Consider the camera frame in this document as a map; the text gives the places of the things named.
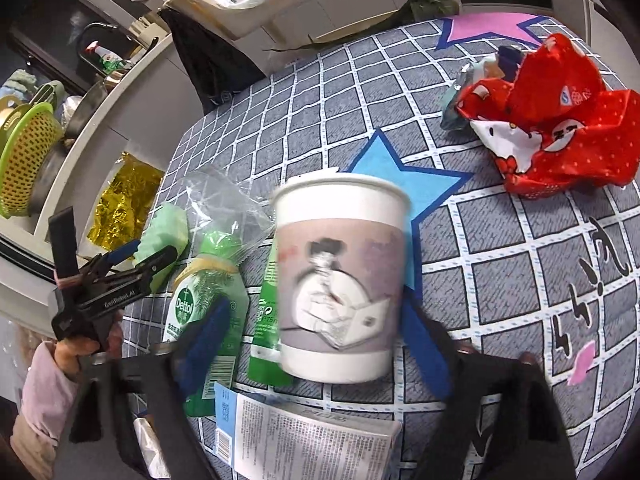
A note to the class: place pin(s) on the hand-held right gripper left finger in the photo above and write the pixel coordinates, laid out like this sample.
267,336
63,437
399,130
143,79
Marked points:
205,340

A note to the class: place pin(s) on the white printed paper cup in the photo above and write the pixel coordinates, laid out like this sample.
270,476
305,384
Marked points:
340,280

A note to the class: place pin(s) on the spray bottle red nozzle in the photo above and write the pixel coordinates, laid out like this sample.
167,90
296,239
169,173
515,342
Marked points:
107,57

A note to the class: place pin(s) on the green soap refill pouch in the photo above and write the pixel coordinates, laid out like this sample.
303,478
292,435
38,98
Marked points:
187,295

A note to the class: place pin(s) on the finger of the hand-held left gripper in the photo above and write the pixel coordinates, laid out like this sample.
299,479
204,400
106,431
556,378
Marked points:
120,254
150,267

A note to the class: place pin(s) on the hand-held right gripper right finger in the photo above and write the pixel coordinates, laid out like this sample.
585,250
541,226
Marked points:
425,345

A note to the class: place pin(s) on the clear plastic bag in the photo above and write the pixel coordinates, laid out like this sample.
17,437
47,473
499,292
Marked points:
220,200

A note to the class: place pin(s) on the person's left forearm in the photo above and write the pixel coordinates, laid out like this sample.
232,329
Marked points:
42,405

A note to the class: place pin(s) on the gold foil bag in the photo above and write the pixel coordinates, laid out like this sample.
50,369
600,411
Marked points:
125,200

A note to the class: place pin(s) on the teal cloth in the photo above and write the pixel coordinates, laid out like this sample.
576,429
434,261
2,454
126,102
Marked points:
20,84

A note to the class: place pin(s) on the person's left hand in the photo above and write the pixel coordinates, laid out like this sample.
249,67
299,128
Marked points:
80,357

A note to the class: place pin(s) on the white blue cardboard box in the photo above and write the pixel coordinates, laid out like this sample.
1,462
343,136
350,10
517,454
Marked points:
310,435

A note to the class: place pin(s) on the dark kitchen faucet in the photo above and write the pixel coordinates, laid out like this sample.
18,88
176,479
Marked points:
100,25

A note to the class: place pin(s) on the light green bag roll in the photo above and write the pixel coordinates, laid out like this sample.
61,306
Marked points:
167,232

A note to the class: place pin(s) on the white kitchen counter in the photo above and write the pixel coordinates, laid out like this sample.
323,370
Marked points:
125,120

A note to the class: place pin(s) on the red printed plastic bag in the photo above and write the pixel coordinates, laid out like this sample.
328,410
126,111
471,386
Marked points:
550,110

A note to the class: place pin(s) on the black hanging cloth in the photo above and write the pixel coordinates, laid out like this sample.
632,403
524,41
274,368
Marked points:
215,60

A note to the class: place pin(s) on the teal wrapper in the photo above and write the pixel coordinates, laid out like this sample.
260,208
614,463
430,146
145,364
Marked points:
467,97

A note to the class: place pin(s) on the dark green cloth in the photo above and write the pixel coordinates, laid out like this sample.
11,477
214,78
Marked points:
425,5

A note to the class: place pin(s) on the steel basin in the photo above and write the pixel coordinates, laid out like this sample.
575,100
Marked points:
82,105

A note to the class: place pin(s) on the green plastic colander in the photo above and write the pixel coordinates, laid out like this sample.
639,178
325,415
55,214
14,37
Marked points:
30,160

